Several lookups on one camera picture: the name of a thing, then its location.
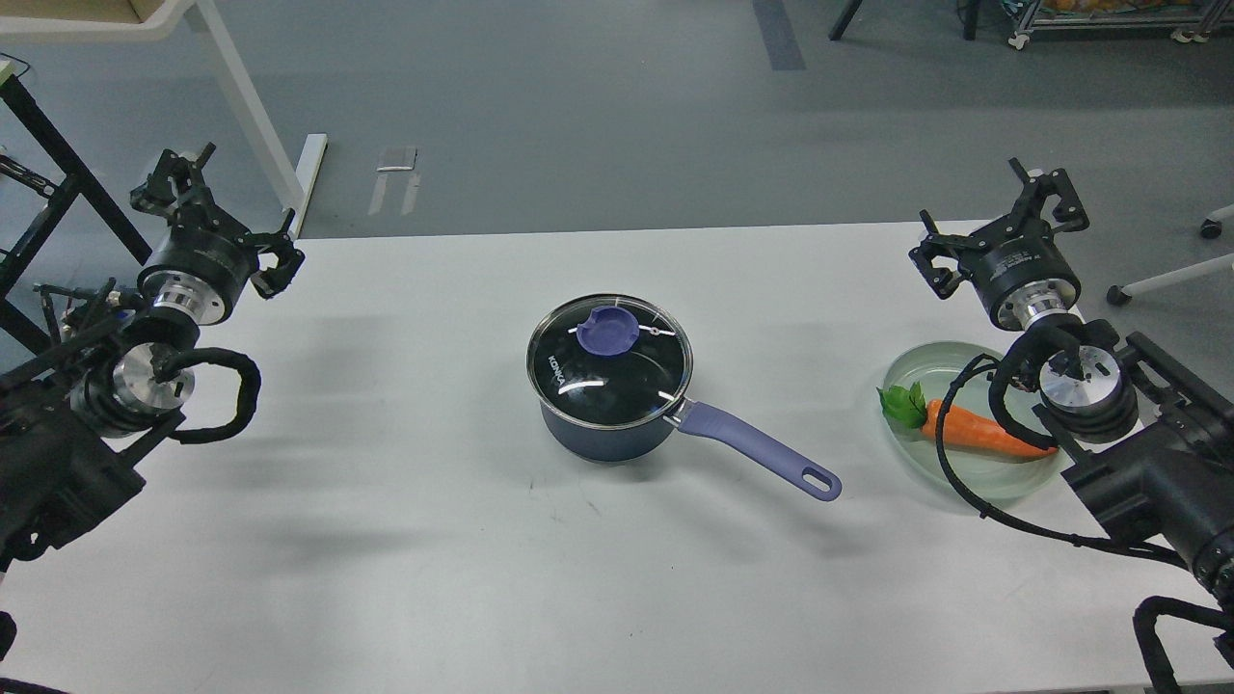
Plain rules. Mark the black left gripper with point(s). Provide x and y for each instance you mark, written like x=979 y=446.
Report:
x=199 y=270

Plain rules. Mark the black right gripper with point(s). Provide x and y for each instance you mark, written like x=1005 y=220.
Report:
x=1016 y=269

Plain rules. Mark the glass pot lid blue knob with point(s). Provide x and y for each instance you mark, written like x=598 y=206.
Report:
x=609 y=361

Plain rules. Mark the dark blue saucepan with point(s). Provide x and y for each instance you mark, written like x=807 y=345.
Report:
x=694 y=418

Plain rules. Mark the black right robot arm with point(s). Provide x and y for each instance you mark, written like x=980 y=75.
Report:
x=1149 y=442

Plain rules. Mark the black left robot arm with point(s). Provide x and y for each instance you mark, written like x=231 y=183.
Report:
x=125 y=371

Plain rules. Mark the orange toy carrot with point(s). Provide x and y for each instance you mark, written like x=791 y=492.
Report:
x=908 y=407

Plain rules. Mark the white office chair base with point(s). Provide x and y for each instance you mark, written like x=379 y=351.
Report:
x=1210 y=228

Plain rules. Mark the black furniture legs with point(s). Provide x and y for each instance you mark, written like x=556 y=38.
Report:
x=901 y=15

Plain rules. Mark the clear glass plate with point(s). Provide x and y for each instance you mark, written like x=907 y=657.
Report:
x=982 y=454

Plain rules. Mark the black metal stand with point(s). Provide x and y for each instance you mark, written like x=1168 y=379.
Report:
x=78 y=182

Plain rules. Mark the metal wheeled cart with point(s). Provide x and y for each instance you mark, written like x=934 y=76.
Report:
x=1187 y=22

